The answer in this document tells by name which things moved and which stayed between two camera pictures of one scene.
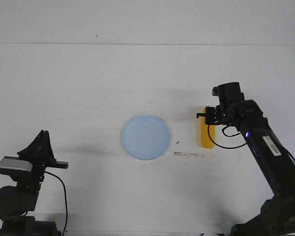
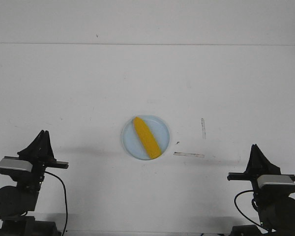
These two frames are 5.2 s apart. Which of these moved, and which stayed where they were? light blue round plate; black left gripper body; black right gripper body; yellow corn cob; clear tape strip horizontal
Moved: yellow corn cob; black right gripper body
Stayed: light blue round plate; black left gripper body; clear tape strip horizontal
